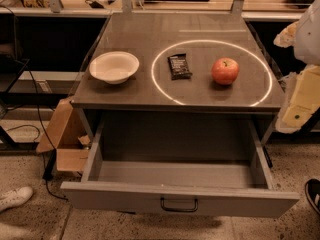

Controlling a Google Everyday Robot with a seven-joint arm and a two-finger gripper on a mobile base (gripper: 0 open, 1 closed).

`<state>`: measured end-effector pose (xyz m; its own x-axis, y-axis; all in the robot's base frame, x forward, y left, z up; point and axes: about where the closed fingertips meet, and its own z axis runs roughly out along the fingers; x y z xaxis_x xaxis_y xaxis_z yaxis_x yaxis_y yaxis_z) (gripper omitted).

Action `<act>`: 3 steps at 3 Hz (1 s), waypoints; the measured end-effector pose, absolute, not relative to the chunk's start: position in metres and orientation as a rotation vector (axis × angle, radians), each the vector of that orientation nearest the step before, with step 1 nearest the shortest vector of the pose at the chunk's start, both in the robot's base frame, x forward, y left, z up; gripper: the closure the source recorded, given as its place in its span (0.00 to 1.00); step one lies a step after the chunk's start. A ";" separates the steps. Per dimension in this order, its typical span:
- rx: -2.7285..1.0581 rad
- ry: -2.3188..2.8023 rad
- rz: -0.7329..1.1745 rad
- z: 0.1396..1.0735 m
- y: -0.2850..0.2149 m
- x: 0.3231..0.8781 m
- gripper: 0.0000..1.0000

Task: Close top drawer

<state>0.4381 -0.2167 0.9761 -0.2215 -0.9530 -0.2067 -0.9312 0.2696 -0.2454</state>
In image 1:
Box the red apple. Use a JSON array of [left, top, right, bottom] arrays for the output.
[[211, 57, 239, 85]]

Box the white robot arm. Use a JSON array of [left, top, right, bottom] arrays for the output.
[[273, 0, 320, 65]]

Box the black shoe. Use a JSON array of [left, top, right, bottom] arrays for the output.
[[305, 179, 320, 215]]

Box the black top drawer handle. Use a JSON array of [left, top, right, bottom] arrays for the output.
[[160, 197, 198, 213]]

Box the white bowl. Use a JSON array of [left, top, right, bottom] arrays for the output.
[[89, 51, 140, 84]]

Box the black floor cable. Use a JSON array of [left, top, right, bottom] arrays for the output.
[[0, 3, 69, 202]]

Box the brown cardboard box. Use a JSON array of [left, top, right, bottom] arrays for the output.
[[36, 98, 91, 172]]

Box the black snack bar wrapper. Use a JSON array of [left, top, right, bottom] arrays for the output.
[[167, 53, 192, 80]]

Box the white sneaker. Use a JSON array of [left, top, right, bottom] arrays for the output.
[[0, 186, 33, 213]]

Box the grey top drawer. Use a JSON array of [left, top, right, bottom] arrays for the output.
[[61, 113, 299, 217]]

